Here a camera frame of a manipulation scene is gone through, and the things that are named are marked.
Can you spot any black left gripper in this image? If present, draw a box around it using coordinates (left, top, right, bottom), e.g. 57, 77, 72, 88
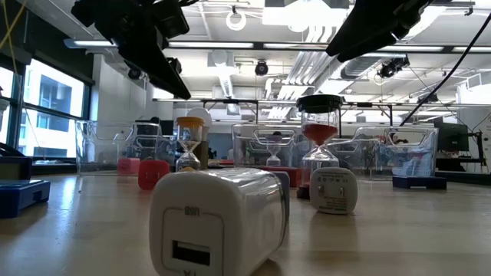
71, 0, 192, 100

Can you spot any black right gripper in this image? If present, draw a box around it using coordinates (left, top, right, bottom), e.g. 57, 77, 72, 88
325, 0, 438, 63

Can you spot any orange capped hourglass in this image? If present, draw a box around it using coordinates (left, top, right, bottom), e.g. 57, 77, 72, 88
175, 116, 206, 173

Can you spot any black capped red sand hourglass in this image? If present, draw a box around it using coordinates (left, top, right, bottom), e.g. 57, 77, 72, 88
295, 94, 345, 201

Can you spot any small red box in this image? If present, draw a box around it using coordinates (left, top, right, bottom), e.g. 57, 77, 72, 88
117, 157, 141, 176

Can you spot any red cube wall charger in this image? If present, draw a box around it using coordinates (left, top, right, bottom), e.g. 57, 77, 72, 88
137, 159, 171, 192

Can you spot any black ceiling mounted device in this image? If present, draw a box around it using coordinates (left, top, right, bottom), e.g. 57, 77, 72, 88
377, 55, 410, 80

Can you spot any brass lamp with white bulb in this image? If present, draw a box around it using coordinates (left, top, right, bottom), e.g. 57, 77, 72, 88
186, 107, 213, 170

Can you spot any clear plastic bin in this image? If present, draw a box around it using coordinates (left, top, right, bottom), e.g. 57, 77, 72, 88
74, 120, 178, 176
231, 123, 308, 169
325, 125, 440, 181

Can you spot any large window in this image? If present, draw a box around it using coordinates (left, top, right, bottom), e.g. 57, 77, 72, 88
0, 53, 93, 164

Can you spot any black computer monitor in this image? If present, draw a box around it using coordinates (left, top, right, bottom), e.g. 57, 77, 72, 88
434, 121, 470, 153

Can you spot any indigo rectangular box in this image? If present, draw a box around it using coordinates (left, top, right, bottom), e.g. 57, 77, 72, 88
391, 175, 448, 190

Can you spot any blue flat box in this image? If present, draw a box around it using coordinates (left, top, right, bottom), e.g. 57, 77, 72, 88
0, 179, 51, 220

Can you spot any long ceiling light rail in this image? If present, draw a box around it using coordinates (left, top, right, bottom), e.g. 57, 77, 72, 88
63, 37, 491, 54

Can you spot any white ring ceiling light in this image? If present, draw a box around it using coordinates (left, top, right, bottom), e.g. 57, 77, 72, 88
225, 9, 248, 32

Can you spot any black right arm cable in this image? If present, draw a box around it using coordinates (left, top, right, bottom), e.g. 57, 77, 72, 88
400, 15, 491, 127

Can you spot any white USB wall charger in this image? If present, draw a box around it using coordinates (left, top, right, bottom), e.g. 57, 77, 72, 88
148, 167, 288, 276

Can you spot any yellow cable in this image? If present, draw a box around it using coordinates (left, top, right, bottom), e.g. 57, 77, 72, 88
0, 0, 28, 77

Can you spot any teal white-faced wall adapter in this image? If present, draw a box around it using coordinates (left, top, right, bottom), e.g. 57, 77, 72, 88
309, 166, 359, 215

